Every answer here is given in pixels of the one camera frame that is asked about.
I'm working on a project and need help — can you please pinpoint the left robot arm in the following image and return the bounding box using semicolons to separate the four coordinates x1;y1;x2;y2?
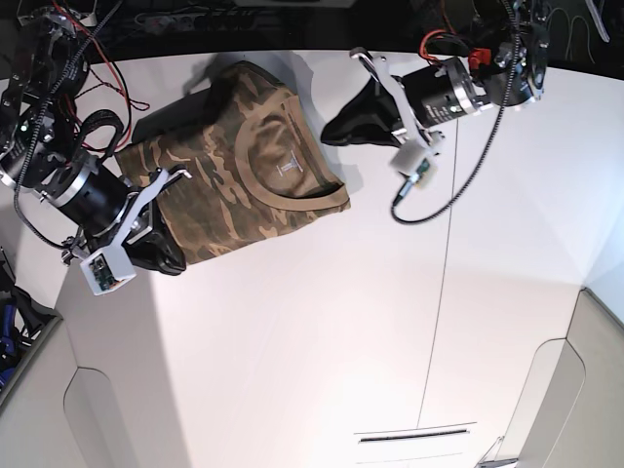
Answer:
321;1;550;147

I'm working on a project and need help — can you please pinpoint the camouflage T-shirt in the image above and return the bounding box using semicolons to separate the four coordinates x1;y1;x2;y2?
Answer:
116;60;350;264

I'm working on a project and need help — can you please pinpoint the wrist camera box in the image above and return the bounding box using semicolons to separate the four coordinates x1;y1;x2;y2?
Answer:
390;140;437;185
80;246;137;296

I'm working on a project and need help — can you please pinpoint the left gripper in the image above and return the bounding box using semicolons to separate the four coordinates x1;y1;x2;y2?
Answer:
321;48;492;147

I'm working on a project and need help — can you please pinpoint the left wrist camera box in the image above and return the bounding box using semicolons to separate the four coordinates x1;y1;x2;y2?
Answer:
390;140;437;185

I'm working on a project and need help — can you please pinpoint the camera black cable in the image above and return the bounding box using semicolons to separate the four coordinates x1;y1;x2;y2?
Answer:
389;0;523;225

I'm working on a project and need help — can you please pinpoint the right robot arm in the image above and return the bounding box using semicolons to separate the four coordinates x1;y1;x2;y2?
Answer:
1;2;186;276

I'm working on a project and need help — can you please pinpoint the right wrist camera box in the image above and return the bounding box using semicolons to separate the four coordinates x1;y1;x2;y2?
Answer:
80;246;137;296

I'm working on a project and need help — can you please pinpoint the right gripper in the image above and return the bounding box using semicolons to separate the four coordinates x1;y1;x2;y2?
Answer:
39;155;186;274

